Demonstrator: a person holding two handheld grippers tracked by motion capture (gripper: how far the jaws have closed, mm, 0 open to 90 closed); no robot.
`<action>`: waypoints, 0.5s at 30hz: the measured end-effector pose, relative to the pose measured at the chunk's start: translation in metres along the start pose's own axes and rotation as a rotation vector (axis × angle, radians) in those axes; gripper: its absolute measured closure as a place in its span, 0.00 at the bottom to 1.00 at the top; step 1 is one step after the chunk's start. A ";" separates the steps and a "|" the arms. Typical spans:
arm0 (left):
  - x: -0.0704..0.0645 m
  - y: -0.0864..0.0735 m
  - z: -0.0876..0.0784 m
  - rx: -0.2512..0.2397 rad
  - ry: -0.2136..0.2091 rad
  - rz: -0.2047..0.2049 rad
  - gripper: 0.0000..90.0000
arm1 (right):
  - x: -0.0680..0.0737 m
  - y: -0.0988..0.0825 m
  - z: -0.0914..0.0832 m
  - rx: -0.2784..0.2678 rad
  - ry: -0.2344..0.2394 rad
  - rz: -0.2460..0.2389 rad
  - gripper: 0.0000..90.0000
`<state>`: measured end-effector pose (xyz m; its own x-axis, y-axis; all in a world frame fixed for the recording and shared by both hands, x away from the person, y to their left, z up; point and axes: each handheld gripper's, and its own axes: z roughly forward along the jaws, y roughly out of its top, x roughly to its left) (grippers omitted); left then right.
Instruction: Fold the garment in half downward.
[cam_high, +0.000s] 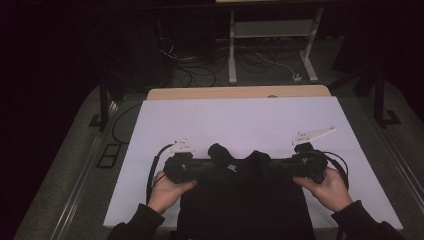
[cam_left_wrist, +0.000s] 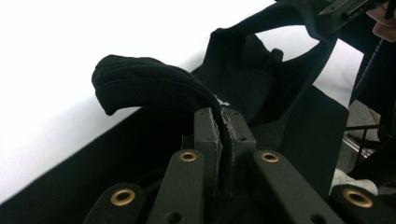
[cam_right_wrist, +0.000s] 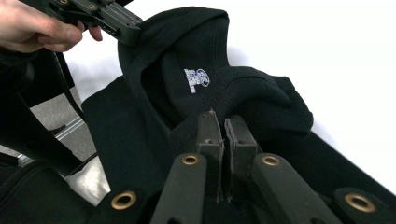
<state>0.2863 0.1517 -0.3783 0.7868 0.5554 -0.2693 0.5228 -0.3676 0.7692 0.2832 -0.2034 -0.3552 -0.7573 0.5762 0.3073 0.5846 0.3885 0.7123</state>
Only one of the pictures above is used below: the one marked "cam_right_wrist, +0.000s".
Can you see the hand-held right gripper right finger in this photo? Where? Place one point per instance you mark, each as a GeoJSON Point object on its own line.
{"type": "Point", "coordinates": [241, 143]}

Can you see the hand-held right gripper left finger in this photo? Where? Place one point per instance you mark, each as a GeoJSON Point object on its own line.
{"type": "Point", "coordinates": [213, 137]}

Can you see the metal floor rail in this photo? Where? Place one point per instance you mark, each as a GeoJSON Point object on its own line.
{"type": "Point", "coordinates": [70, 129]}

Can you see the black tank top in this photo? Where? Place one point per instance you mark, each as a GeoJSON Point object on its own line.
{"type": "Point", "coordinates": [186, 46]}

